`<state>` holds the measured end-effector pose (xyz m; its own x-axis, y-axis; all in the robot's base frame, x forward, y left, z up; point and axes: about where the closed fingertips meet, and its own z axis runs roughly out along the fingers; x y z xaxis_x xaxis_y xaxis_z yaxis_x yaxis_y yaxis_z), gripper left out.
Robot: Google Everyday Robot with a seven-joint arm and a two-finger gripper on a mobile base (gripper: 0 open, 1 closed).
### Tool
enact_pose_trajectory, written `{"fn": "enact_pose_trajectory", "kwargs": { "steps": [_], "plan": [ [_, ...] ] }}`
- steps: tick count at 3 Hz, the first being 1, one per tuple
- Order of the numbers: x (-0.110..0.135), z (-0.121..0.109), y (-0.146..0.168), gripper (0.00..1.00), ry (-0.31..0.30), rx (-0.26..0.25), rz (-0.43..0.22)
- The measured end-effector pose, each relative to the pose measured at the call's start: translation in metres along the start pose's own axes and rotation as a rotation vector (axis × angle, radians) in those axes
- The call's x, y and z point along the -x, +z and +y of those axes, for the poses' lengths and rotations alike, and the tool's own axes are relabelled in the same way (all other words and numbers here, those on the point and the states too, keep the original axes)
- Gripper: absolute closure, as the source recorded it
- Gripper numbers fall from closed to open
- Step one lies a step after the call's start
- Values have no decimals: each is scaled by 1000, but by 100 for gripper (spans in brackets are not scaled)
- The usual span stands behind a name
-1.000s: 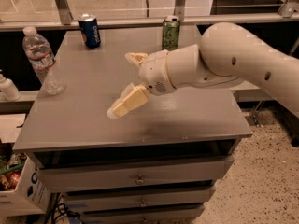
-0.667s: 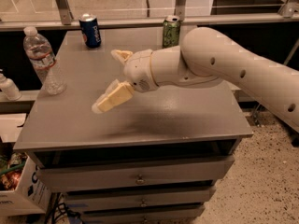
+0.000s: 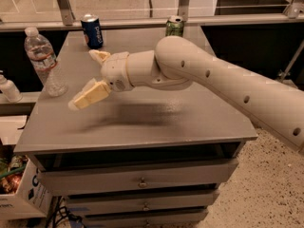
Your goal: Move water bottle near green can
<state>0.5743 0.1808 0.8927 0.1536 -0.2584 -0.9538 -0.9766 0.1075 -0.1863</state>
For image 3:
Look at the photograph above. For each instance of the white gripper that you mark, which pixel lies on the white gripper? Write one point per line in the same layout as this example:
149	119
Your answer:
116	71

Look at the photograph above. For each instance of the clear plastic water bottle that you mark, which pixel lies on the clear plastic water bottle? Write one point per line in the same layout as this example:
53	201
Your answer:
43	58

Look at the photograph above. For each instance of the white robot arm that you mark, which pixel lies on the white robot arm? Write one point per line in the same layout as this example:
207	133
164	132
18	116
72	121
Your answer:
175	63

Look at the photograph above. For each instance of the blue Pepsi can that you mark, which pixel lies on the blue Pepsi can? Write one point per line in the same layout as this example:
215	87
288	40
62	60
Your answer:
92	31

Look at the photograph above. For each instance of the white spray bottle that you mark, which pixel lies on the white spray bottle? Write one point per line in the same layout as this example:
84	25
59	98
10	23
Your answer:
9	89

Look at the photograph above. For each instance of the green soda can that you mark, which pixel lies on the green soda can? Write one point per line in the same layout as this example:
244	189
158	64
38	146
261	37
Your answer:
174	26

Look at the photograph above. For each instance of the grey drawer cabinet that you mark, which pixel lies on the grey drawer cabinet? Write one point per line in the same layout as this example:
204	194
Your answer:
139	127

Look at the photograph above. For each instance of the top grey drawer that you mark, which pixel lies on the top grey drawer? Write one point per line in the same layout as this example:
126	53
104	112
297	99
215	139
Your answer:
137	177

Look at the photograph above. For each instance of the grey drawer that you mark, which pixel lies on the grey drawer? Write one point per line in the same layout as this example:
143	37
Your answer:
137	177
148	201
146	219

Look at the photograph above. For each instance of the white cardboard box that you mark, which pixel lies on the white cardboard box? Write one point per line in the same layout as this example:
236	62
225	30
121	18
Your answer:
30	200

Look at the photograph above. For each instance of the middle grey drawer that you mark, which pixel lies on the middle grey drawer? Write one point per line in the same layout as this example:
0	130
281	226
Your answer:
148	201

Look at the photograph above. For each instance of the bottom grey drawer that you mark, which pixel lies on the bottom grey drawer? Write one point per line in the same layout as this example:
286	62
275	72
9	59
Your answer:
146	219

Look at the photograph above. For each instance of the metal window frame rail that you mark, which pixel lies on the metal window frame rail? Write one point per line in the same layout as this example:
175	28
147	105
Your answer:
16	15

